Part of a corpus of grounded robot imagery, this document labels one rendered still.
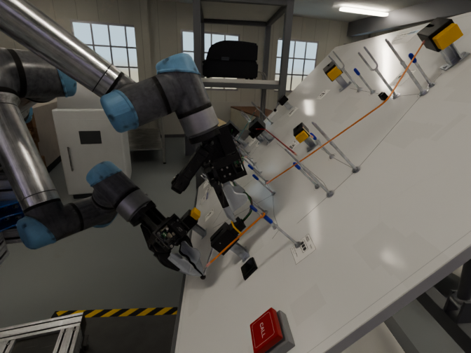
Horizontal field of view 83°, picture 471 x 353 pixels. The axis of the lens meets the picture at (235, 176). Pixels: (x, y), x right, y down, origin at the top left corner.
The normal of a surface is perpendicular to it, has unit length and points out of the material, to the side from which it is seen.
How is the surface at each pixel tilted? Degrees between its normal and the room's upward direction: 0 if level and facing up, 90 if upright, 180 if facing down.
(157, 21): 90
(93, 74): 94
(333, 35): 90
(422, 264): 48
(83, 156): 90
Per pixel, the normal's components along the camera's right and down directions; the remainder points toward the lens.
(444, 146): -0.72, -0.63
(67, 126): 0.29, 0.34
